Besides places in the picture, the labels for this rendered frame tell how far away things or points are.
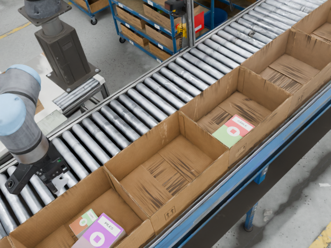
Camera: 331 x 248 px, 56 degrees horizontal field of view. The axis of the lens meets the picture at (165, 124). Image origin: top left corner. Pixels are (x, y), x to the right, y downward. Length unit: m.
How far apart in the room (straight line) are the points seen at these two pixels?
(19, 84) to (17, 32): 3.54
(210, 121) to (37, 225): 0.85
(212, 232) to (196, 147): 0.39
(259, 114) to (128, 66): 1.98
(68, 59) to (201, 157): 1.02
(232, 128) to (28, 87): 0.86
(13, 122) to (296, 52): 1.47
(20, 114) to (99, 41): 2.99
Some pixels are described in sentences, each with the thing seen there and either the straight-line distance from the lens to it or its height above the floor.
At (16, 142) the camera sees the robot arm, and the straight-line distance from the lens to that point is 0.81.
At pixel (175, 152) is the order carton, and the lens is 1.40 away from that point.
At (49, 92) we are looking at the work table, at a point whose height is 0.75.
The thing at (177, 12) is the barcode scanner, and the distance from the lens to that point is 2.00.
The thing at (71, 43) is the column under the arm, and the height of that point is 1.01.
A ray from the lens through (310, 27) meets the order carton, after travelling 2.03.
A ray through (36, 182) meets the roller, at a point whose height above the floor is 0.75.
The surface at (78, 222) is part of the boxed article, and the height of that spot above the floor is 0.93.
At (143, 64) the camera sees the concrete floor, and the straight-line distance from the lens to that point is 3.26.
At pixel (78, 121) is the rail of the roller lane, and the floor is 0.74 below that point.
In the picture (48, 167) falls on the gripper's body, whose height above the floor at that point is 1.34.
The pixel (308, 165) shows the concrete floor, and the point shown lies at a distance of 2.51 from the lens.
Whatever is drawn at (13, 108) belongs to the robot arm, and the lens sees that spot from 0.78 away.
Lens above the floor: 2.04
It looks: 50 degrees down
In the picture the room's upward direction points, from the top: 10 degrees counter-clockwise
